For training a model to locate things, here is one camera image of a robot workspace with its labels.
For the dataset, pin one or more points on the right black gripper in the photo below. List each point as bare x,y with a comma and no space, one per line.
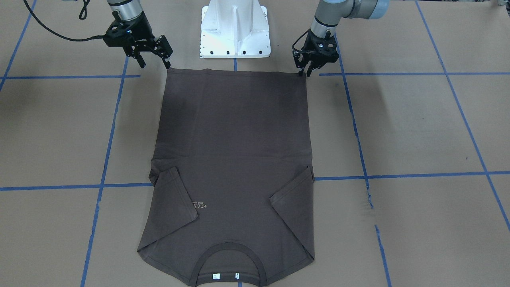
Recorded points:
140,33

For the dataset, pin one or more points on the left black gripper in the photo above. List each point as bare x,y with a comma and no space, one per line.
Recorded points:
313,45

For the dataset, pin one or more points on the dark brown t-shirt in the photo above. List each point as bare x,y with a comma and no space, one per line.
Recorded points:
232,175

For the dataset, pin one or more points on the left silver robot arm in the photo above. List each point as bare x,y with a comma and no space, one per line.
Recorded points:
329,13

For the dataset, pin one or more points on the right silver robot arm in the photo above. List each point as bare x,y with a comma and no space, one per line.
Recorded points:
128,10

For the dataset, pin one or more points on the white camera mast pedestal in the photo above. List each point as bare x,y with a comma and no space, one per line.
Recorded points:
234,29

